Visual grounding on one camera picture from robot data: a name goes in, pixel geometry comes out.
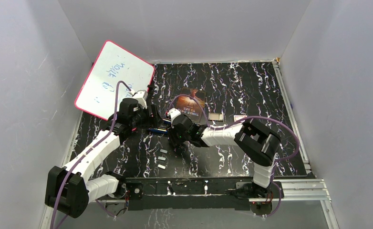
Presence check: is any staples box tray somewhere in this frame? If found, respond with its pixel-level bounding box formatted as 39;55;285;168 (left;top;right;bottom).
208;113;224;122

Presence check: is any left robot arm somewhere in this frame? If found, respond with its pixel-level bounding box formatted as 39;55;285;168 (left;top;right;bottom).
45;98;162;218

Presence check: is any blue stapler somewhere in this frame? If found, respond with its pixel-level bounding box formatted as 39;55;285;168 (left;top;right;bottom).
148;118;171;135

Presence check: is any red staples box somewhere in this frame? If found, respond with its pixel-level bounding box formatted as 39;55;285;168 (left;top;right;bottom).
233;115;247;121

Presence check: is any three days to see book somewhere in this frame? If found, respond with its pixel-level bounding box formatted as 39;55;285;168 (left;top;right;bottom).
175;87;206;123

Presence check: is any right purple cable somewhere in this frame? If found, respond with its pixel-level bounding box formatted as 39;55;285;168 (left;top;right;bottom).
166;94;301;218

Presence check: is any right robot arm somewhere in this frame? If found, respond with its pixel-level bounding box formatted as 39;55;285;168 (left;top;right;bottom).
167;114;281;198

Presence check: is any pink framed whiteboard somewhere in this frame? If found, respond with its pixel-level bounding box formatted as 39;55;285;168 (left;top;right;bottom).
74;40;155;120

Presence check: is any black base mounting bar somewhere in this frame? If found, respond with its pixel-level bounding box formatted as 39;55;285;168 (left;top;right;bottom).
101;177;280;213

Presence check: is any aluminium frame rail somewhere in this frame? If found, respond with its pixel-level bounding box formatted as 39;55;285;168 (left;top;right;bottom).
58;177;338;229

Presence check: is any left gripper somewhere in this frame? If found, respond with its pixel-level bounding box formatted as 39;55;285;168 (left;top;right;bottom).
130;104;163;129

